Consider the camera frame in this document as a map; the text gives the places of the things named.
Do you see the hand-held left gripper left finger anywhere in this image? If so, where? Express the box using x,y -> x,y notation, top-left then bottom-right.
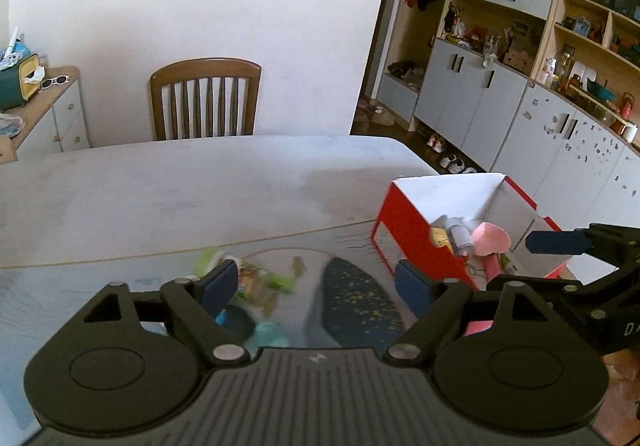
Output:
80,260 -> 251,367

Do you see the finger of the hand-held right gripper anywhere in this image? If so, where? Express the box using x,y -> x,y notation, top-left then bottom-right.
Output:
525,223 -> 640,268
487,275 -> 587,303

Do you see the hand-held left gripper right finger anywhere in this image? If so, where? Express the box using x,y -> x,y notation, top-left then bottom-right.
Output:
382,261 -> 576,367

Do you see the red shoe box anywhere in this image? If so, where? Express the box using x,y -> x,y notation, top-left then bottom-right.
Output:
371,172 -> 571,292

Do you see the small yellow box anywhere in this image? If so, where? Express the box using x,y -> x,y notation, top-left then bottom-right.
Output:
431,227 -> 454,254

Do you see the small white bottle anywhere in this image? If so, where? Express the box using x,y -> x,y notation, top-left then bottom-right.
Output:
444,216 -> 474,257

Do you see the blue speckled oval dish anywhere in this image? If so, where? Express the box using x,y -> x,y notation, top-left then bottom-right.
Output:
307,256 -> 418,349

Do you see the long white cabinet with stickers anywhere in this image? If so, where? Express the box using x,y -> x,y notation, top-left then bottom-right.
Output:
492,82 -> 640,239

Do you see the blue bowl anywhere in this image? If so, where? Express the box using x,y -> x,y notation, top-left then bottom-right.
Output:
586,78 -> 617,102

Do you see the white lower cabinet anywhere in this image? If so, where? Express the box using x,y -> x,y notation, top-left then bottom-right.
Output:
407,37 -> 530,174

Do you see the low white bench cabinet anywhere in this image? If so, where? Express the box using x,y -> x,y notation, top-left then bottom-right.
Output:
375,71 -> 421,120

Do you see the wooden chair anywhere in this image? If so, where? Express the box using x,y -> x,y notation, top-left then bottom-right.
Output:
150,58 -> 262,142

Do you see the dark brown door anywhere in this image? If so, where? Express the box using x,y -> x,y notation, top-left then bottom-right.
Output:
350,0 -> 412,136

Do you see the white sideboard with wooden top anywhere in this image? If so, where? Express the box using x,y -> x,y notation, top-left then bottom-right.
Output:
0,67 -> 92,165

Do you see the grey plastic bag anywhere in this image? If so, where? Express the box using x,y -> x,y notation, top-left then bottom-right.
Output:
0,113 -> 25,137

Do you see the green and yellow tissue box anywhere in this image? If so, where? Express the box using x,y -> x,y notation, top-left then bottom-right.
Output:
0,40 -> 44,111

